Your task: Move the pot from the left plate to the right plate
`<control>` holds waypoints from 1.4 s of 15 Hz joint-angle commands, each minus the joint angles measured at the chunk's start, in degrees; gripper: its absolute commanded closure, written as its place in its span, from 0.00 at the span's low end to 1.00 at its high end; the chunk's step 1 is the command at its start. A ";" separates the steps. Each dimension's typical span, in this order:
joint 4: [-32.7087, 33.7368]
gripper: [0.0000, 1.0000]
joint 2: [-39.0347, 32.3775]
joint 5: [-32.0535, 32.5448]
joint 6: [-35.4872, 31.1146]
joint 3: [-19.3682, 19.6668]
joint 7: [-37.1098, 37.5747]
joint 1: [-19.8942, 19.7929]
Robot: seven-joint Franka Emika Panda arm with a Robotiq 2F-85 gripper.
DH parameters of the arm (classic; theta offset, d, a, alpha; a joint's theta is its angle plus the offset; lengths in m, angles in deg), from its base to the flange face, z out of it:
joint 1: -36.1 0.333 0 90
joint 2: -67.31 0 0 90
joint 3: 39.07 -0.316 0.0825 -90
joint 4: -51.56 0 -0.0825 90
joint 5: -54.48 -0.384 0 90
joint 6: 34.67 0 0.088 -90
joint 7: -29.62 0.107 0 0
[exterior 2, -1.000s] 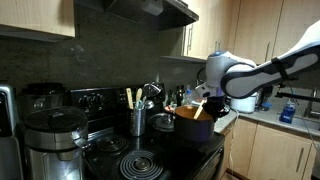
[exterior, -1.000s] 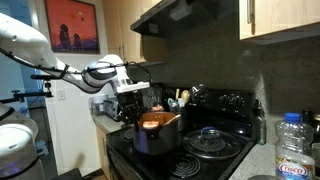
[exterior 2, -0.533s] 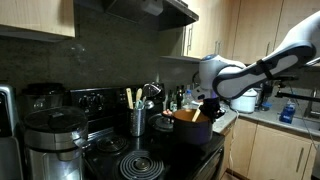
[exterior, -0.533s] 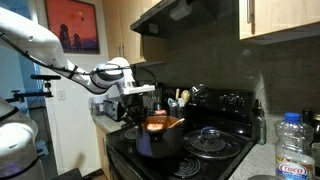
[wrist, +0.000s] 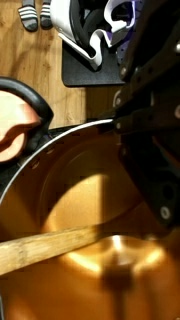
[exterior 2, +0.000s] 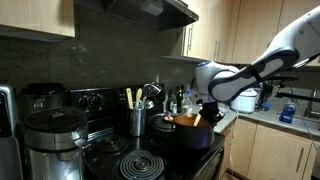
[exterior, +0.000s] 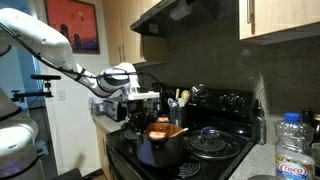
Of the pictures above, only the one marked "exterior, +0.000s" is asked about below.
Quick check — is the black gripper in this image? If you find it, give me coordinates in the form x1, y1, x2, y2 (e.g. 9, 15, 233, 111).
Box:
127, 99, 157, 135

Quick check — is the dark pot with orange interior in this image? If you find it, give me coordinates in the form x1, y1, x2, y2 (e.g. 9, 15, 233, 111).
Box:
135, 115, 187, 168

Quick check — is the wooden spoon in pot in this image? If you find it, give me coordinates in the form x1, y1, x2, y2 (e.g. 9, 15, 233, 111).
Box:
168, 127, 190, 138

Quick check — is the black coil stove burner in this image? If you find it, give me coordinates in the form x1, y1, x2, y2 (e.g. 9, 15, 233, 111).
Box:
176, 159, 202, 180
122, 128, 143, 142

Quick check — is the black countertop appliance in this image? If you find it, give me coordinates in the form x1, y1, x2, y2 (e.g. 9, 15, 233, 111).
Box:
151, 83, 165, 113

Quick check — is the steel utensil holder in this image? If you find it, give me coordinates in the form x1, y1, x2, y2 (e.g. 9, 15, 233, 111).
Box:
169, 104, 186, 128

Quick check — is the light blue utensil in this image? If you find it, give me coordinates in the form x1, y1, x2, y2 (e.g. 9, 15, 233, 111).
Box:
167, 97, 178, 108

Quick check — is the light wood base cabinet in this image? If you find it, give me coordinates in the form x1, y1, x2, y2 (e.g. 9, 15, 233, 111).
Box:
94, 124, 112, 179

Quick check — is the silver countertop appliance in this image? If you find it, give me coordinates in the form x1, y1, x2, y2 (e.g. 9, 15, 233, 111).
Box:
89, 96, 106, 117

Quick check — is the round wooden spoon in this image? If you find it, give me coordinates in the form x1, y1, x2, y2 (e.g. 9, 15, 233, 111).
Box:
181, 89, 191, 106

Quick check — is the light wood upper cabinet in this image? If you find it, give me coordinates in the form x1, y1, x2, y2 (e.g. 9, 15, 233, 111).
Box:
101, 0, 168, 69
238, 0, 320, 46

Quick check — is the black electric stove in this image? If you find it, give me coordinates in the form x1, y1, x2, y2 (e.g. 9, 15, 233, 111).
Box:
105, 87, 256, 180

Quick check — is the small step stool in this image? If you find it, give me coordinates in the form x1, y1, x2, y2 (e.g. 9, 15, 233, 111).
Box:
34, 139, 49, 157

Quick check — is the red sunset painting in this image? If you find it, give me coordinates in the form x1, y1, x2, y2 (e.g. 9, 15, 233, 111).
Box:
44, 0, 101, 55

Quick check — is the dark glass bottle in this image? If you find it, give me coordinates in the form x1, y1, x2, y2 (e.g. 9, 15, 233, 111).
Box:
302, 109, 314, 126
253, 99, 268, 146

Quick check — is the dark range hood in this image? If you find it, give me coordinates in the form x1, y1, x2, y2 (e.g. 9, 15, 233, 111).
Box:
129, 0, 242, 38

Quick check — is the grey hood light fixture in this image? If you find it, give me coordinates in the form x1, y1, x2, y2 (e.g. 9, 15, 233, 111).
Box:
169, 0, 194, 22

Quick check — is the clear oil bottle blue cap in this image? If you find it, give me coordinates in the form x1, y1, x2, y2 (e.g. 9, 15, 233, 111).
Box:
274, 112, 317, 180

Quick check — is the dark jar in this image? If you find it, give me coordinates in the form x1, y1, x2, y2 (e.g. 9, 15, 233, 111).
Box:
312, 113, 320, 144

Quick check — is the clear drinking glass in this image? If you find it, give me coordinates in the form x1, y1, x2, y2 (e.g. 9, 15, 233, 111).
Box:
311, 143, 320, 168

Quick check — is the white light switch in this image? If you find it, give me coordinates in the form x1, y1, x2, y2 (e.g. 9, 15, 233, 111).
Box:
56, 89, 67, 102

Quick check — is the glass lid with blue handle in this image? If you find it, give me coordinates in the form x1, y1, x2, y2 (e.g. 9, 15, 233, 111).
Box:
184, 126, 243, 160

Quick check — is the black stereo camera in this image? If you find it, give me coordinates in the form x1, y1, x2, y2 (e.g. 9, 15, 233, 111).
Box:
30, 74, 62, 81

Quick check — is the black camera clamp arm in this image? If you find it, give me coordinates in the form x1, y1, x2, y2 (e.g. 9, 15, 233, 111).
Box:
10, 80, 55, 104

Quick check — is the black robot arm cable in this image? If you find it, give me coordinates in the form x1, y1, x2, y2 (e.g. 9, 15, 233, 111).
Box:
0, 23, 164, 101

